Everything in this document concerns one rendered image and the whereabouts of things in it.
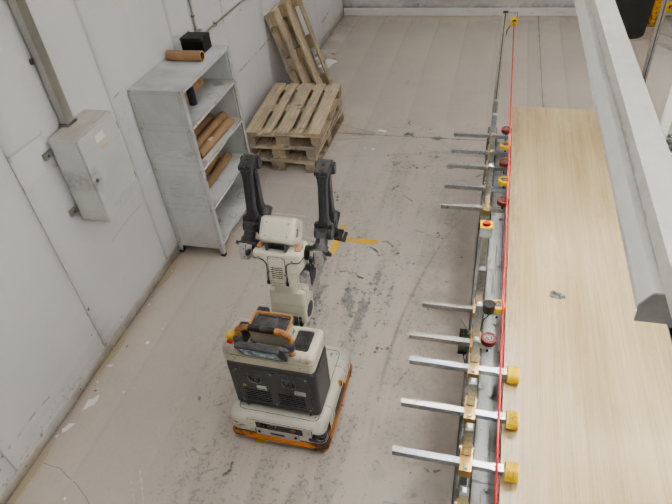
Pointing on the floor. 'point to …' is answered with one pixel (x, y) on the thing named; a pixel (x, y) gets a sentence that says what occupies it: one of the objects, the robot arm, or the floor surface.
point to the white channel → (640, 133)
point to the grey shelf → (184, 200)
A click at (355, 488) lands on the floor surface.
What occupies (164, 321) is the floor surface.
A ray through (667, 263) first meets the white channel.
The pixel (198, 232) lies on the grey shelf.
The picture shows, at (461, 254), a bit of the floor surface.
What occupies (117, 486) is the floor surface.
